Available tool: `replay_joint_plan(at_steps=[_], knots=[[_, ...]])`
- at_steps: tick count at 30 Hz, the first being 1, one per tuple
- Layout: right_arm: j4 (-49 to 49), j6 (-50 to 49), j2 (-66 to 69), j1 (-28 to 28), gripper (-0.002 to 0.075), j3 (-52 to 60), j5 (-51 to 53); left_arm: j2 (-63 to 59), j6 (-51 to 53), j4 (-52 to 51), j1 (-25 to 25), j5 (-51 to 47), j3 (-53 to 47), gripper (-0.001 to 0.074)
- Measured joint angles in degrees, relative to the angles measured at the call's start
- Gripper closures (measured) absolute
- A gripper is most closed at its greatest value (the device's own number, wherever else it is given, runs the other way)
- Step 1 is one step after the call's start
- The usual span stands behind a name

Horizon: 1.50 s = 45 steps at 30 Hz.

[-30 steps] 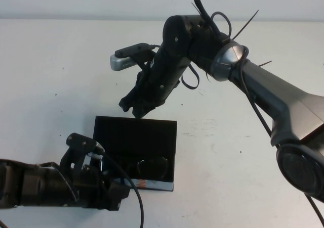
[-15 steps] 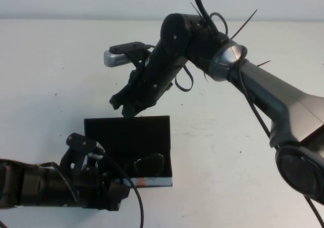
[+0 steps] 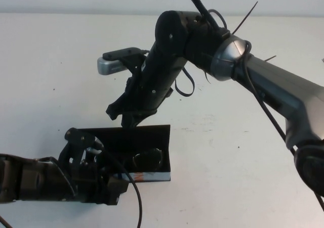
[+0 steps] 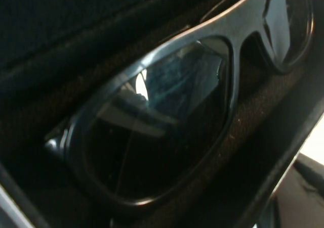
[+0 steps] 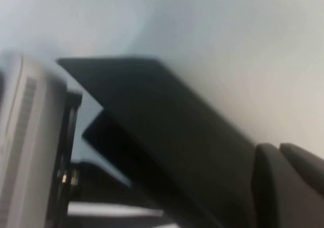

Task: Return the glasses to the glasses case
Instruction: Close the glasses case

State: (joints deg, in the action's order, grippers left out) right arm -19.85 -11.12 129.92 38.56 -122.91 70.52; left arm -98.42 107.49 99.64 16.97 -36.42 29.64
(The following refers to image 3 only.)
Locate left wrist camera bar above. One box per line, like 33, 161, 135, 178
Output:
86, 146, 104, 157

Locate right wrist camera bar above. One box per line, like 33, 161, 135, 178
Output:
97, 47, 147, 76

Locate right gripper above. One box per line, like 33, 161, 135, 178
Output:
105, 72, 159, 130

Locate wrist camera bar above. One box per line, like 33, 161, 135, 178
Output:
97, 47, 147, 76
86, 146, 104, 157

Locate black left camera bracket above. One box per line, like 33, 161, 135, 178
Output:
57, 127, 102, 168

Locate long black zip tie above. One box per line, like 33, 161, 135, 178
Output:
232, 1, 259, 35

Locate black camera cable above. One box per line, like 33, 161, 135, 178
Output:
100, 147, 143, 228
138, 9, 324, 213

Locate black printed glasses case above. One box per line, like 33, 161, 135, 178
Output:
75, 123, 172, 183

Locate black right camera bracket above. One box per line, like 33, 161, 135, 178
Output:
121, 53, 145, 77

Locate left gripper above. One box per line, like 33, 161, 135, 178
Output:
72, 159, 130, 206

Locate black left camera cable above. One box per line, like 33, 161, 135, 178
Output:
100, 147, 143, 228

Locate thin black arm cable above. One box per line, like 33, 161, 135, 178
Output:
32, 156, 76, 197

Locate black framed glasses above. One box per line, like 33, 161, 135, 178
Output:
131, 148, 164, 172

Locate black camera bracket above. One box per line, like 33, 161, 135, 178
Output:
57, 127, 102, 168
121, 53, 145, 77

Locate black right camera cable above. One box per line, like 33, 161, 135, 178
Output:
138, 9, 324, 213

